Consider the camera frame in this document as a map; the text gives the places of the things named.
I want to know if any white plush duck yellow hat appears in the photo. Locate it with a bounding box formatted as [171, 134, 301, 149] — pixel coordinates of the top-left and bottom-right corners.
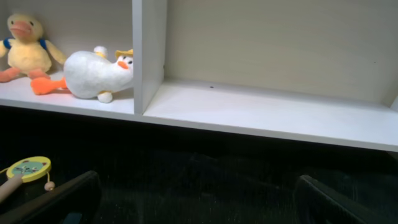
[30, 45, 134, 104]

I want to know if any yellow rattle drum wooden handle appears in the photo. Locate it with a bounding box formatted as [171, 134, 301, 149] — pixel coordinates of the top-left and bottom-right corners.
[0, 156, 56, 203]

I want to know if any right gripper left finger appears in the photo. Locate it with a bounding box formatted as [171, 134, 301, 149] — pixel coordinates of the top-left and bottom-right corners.
[0, 170, 102, 224]

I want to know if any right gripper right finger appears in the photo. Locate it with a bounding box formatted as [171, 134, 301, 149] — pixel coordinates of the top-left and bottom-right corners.
[293, 174, 388, 224]

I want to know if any white shelf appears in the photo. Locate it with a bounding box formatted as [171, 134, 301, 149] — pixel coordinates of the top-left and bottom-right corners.
[0, 0, 398, 153]

